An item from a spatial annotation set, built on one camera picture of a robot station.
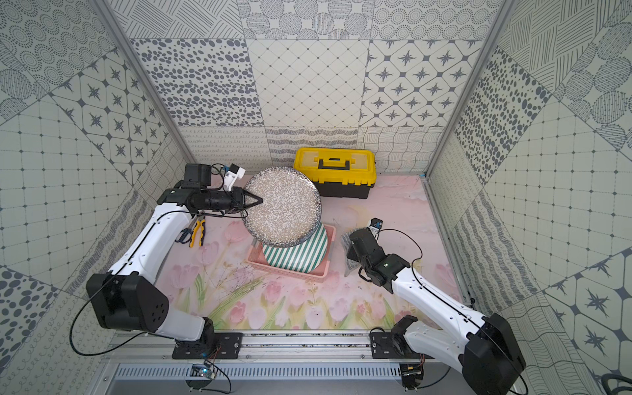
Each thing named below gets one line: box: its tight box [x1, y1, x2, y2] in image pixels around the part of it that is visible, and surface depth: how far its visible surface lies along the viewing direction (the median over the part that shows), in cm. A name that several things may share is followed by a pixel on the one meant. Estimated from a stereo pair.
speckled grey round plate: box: [241, 167, 323, 248], surface depth 81 cm
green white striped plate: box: [262, 223, 329, 275], surface depth 92 cm
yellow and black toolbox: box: [292, 147, 377, 200], surface depth 103 cm
